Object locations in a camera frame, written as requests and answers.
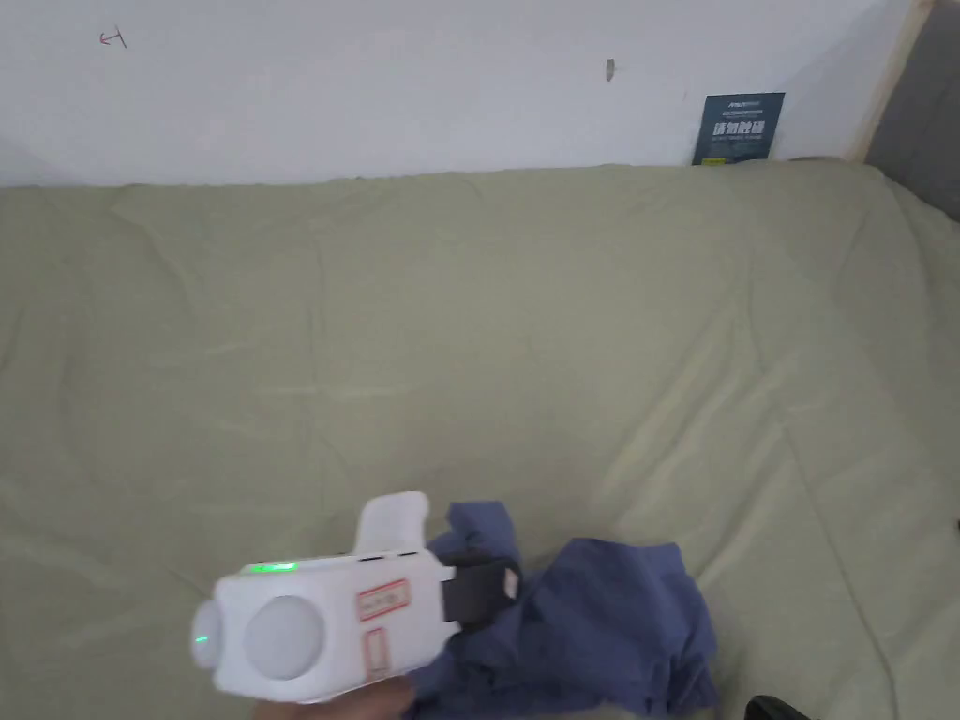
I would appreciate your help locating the person's left hand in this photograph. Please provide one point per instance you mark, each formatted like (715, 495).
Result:
(337, 703)

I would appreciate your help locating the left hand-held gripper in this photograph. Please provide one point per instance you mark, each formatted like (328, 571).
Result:
(330, 622)

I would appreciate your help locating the dark blue shirt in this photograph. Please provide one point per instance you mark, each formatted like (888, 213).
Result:
(600, 630)

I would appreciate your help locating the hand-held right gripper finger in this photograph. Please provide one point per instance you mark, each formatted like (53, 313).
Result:
(772, 709)

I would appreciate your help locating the bed with pale green sheet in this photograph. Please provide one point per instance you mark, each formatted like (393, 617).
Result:
(465, 337)

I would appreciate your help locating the dark blue printed card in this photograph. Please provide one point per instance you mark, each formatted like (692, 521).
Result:
(739, 129)

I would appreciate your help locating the grey padded headboard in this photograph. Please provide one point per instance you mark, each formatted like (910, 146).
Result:
(919, 112)

